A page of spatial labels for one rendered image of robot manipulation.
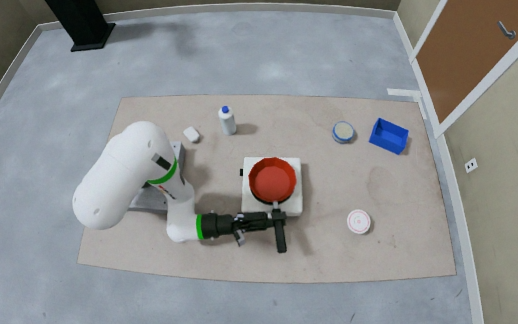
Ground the white plastic bottle with blue cap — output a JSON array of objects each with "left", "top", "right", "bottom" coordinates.
[{"left": 219, "top": 106, "right": 236, "bottom": 135}]

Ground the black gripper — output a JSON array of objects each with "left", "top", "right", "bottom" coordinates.
[{"left": 217, "top": 211, "right": 287, "bottom": 236}]

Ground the red frying pan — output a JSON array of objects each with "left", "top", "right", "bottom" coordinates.
[{"left": 248, "top": 157, "right": 297, "bottom": 237}]

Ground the blue box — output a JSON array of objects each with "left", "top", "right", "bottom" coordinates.
[{"left": 369, "top": 118, "right": 409, "bottom": 155}]

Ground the white and pink yogurt cup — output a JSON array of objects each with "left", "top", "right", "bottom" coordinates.
[{"left": 347, "top": 210, "right": 370, "bottom": 233}]

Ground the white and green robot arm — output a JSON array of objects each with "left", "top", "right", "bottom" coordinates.
[{"left": 72, "top": 121, "right": 220, "bottom": 243}]

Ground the round tin with blue lid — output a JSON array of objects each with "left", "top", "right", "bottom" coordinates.
[{"left": 332, "top": 121, "right": 354, "bottom": 144}]

